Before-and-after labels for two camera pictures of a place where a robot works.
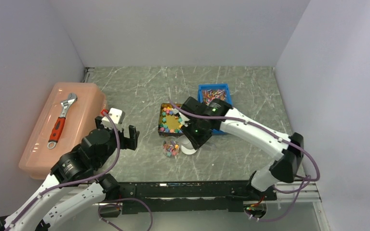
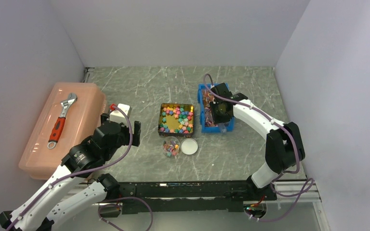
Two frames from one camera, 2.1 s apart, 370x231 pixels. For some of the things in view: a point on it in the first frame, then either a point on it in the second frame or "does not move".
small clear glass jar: x=171 y=147 does not move
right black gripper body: x=196 y=132 to x=218 y=116
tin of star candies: x=169 y=122 does not move
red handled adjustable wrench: x=58 y=126 does not move
